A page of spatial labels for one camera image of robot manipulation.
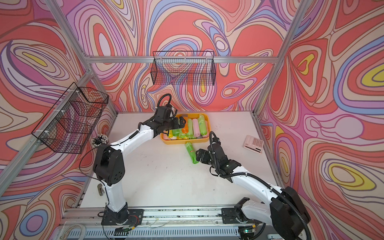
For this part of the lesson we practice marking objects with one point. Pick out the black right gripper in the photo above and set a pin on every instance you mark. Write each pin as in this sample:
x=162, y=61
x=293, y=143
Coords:
x=206, y=154

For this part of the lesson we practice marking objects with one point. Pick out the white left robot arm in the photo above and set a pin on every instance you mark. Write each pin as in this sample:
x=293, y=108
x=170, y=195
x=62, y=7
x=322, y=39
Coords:
x=109, y=165

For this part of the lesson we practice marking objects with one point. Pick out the metal base rail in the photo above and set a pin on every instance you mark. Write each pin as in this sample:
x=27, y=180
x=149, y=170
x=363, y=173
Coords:
x=157, y=223

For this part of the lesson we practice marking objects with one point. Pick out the yellow plastic storage box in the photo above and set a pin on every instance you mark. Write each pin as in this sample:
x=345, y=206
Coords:
x=197, y=140

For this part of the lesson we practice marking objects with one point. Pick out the orange trash bag roll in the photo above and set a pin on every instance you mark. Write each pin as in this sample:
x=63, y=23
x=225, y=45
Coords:
x=185, y=130

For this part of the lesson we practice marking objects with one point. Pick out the black wire basket on wall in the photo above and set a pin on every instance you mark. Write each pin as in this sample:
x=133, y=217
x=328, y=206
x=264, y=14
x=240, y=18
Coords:
x=179, y=68
x=70, y=127

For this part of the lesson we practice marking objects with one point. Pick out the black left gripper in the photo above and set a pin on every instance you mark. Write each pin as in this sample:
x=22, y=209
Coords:
x=182, y=124

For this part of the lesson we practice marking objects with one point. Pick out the small metal clip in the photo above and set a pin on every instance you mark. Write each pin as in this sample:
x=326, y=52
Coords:
x=100, y=188

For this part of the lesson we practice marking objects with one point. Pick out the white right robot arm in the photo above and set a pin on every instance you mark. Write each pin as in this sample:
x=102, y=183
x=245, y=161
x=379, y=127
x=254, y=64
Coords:
x=281, y=208

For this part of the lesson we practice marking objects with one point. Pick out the light green roll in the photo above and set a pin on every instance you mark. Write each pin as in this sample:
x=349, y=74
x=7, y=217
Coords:
x=190, y=133

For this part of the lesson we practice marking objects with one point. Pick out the large green trash bag roll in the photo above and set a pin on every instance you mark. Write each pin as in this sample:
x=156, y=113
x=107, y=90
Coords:
x=202, y=125

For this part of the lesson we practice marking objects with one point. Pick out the pencil holder cup with pencils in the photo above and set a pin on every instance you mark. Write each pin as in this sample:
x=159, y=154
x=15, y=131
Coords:
x=99, y=140

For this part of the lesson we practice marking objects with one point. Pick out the pink labelled trash bag roll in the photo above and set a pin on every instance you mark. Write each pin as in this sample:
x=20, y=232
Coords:
x=164, y=136

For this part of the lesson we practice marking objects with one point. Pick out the black wire basket on back wall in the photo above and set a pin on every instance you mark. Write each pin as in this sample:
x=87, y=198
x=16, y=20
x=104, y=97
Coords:
x=179, y=68

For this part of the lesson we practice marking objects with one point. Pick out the black wire basket on left wall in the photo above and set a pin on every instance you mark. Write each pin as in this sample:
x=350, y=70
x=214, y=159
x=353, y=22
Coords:
x=70, y=127

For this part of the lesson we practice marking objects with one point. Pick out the pink calculator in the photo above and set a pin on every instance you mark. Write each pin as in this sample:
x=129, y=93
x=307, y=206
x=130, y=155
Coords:
x=254, y=144

